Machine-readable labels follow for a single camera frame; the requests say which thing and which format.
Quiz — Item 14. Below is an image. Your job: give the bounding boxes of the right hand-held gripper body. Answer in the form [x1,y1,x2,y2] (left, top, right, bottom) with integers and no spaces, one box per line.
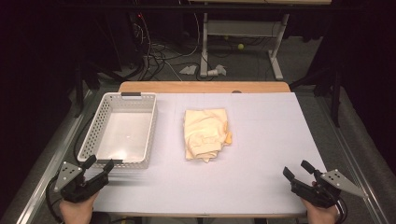
[290,168,369,209]

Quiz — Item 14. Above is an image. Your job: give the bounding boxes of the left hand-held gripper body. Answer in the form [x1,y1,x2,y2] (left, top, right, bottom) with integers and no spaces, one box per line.
[53,161,107,204]

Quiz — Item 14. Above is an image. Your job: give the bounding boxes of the white perforated plastic basket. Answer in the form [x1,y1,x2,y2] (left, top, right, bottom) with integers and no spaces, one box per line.
[77,91,159,170]

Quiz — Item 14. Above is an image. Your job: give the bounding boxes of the pale yellow garment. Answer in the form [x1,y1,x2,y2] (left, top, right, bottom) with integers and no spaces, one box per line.
[182,107,233,163]

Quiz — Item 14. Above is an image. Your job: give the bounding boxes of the person's left hand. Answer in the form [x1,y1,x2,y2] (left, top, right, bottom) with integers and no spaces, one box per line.
[58,191,101,224]

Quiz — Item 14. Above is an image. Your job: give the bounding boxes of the person's right hand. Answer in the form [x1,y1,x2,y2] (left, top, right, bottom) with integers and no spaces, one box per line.
[300,198,339,224]

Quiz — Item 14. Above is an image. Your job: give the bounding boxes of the black stand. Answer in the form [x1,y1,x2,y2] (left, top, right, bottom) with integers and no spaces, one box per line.
[73,60,104,119]
[289,66,344,128]

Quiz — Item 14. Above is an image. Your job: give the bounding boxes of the crumpled white paper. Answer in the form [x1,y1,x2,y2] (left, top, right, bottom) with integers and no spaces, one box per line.
[179,64,198,76]

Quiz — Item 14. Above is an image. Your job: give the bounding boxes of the black cable beside table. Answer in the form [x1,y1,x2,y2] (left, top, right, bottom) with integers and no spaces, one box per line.
[73,113,95,163]

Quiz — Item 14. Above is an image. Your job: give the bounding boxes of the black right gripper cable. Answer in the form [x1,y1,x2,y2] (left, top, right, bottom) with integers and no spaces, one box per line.
[335,196,349,224]

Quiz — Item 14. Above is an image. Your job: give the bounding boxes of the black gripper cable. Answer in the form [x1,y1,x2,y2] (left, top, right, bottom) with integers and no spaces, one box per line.
[45,175,64,224]
[335,196,349,224]

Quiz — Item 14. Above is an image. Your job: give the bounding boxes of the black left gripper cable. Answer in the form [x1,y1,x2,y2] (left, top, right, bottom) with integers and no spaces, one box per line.
[45,175,64,224]

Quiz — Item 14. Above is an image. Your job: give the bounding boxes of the aluminium frame rail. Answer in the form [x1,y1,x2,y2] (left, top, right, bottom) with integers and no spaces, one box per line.
[314,92,390,224]
[15,90,98,224]

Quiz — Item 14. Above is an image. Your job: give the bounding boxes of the tangle of floor cables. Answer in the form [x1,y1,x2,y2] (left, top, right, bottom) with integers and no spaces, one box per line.
[130,12,206,82]

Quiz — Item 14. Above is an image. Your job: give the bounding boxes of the white metal desk frame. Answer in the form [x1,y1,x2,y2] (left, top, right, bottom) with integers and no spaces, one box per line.
[199,11,290,81]

